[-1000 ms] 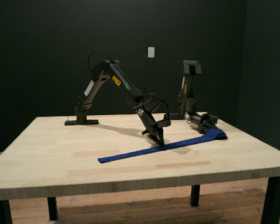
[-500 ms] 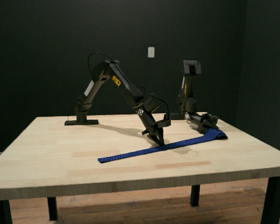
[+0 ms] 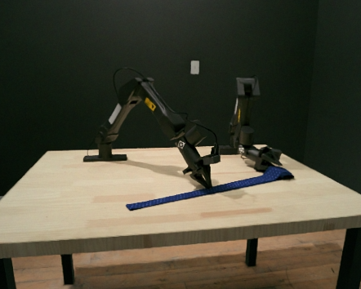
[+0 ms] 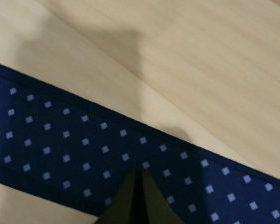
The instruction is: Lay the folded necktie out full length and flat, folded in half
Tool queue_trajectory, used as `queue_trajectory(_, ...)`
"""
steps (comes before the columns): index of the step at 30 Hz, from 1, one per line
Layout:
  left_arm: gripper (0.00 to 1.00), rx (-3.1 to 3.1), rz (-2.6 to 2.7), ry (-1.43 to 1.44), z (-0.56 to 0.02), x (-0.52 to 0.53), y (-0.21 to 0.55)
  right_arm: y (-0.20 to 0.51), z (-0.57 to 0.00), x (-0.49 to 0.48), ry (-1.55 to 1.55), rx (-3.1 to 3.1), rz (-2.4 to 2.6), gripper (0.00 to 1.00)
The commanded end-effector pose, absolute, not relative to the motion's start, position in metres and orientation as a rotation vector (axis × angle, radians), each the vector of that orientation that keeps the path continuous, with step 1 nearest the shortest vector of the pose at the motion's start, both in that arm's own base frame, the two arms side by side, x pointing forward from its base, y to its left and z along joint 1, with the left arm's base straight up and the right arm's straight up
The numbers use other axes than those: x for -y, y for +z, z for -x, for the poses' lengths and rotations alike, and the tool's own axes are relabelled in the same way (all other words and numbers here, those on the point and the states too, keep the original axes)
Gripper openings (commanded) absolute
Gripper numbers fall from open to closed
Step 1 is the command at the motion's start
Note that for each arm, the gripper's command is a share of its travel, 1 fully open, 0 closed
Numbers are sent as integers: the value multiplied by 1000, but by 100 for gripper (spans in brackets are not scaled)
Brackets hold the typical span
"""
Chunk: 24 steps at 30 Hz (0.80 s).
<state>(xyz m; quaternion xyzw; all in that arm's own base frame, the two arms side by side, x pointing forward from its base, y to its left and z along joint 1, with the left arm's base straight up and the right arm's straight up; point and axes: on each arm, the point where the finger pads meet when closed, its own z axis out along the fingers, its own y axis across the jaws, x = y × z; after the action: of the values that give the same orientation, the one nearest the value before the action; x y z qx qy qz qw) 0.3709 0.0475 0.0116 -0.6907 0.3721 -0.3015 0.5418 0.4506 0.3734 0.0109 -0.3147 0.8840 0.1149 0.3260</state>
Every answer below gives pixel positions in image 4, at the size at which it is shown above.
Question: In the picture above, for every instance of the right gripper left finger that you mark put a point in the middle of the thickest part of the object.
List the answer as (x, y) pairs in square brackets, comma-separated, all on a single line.
[(121, 209)]

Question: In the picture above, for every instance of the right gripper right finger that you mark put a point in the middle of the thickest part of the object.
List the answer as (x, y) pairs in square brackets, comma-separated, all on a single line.
[(155, 209)]

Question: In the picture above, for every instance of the dark blue necktie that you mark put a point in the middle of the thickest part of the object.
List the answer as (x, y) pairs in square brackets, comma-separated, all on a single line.
[(63, 148)]

